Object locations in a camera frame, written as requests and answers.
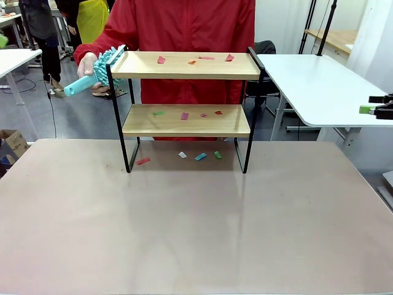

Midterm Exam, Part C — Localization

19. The teal chenille duster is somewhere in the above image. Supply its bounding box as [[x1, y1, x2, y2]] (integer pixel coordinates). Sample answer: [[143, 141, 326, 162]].
[[63, 45, 126, 98]]

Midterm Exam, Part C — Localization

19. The person's right forearm red sleeve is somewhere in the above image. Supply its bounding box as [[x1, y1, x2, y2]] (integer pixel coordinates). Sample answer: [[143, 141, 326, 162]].
[[73, 29, 123, 62]]

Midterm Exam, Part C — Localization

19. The person's right hand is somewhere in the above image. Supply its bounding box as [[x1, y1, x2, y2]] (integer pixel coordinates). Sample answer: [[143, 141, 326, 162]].
[[76, 51, 111, 96]]

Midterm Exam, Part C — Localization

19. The large white side table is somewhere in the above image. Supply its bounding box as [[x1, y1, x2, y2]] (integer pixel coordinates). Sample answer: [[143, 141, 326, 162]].
[[255, 53, 393, 148]]

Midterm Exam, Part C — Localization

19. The wooden top background table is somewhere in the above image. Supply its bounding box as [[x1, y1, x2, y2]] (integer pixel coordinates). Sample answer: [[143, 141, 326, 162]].
[[303, 29, 359, 55]]

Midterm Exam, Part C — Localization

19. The black stand pole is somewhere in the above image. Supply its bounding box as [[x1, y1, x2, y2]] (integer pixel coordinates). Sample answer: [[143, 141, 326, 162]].
[[317, 0, 338, 57]]

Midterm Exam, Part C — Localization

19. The black tripod stand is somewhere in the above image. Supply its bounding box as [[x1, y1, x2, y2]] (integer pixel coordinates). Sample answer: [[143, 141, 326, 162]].
[[299, 0, 317, 55]]

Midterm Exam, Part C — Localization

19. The black office chair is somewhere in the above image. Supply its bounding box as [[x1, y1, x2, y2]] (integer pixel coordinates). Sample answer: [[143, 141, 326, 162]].
[[244, 39, 320, 133]]

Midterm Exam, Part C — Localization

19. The person in red jacket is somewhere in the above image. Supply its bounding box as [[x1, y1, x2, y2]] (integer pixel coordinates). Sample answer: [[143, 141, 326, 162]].
[[98, 0, 256, 142]]

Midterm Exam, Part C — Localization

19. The patterned mannequin base mat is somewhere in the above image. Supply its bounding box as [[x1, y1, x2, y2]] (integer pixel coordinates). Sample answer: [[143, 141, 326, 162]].
[[101, 88, 128, 100]]

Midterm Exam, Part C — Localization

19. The black clothed mannequin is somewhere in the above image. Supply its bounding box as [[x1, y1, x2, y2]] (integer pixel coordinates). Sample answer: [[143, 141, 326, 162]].
[[55, 0, 83, 52]]

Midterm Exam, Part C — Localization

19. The grey top black trousers mannequin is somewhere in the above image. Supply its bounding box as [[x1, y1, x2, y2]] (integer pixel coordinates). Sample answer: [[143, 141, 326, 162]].
[[18, 0, 67, 99]]

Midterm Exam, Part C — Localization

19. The black pole on white table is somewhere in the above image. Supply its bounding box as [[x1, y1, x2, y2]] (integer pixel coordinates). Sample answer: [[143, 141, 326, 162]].
[[18, 0, 38, 52]]

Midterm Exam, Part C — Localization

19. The cardboard box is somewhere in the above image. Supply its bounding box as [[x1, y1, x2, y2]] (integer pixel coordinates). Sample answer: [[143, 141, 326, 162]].
[[0, 128, 31, 168]]

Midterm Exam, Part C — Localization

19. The white background table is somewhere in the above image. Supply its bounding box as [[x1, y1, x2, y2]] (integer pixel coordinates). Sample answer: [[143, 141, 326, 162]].
[[0, 48, 43, 107]]

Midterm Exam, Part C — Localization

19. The white background desk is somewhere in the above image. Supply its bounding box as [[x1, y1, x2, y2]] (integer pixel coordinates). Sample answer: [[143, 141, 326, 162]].
[[0, 12, 24, 49]]

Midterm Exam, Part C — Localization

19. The grey metal rail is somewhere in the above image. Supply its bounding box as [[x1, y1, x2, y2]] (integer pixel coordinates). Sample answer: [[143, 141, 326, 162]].
[[376, 170, 393, 213]]

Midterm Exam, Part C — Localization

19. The two-tier wooden shelf black frame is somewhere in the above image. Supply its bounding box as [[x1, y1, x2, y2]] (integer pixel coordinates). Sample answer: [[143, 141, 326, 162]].
[[105, 44, 265, 175]]

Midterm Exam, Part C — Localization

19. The thin black hanging cable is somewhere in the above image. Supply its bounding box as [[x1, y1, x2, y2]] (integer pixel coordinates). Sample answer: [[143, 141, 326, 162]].
[[45, 73, 58, 139]]

